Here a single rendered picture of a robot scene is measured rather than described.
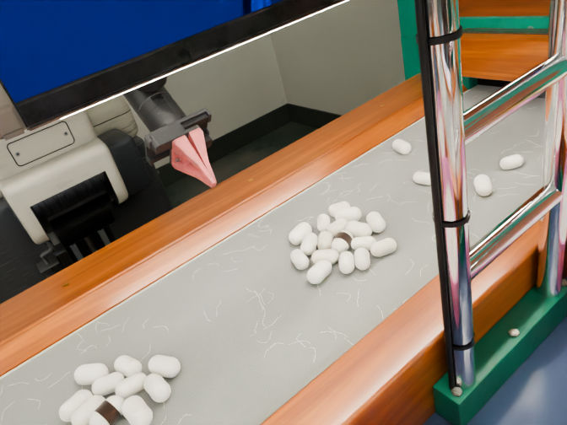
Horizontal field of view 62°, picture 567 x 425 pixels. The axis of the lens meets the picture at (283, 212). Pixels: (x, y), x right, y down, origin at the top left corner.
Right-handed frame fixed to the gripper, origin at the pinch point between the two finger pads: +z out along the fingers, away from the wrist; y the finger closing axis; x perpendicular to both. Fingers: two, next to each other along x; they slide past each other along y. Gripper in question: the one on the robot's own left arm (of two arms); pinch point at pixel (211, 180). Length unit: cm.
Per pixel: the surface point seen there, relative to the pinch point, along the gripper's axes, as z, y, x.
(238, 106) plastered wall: -106, 105, 165
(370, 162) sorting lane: 9.2, 25.5, 2.8
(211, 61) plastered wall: -126, 97, 142
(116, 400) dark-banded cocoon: 18.9, -24.4, -7.2
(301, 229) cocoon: 13.8, 4.8, -3.4
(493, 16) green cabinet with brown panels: 1, 58, -9
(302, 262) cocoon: 17.9, 0.8, -6.1
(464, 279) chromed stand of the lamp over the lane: 29.4, 1.1, -27.6
